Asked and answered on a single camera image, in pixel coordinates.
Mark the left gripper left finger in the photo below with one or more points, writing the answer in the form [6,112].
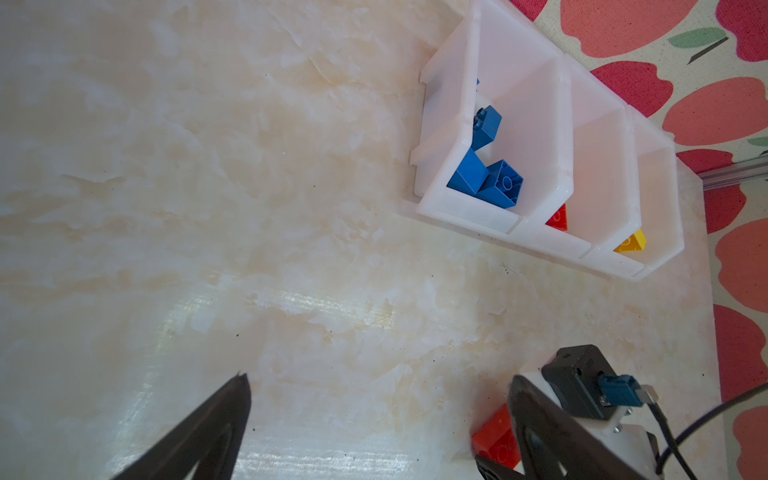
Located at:
[204,445]

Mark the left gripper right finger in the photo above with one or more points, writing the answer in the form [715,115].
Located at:
[553,445]

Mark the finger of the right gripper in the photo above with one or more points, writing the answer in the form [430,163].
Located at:
[491,470]

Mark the red long lego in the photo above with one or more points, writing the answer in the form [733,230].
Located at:
[496,441]
[559,219]

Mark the yellow lego cube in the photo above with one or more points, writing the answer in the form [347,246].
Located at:
[636,242]

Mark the small dark blue lego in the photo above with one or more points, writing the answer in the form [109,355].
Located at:
[502,185]

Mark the blue lego cube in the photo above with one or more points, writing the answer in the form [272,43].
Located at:
[470,175]

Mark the white three-compartment plastic bin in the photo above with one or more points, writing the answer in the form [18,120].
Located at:
[571,138]

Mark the right aluminium corner post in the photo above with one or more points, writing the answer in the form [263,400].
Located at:
[736,174]

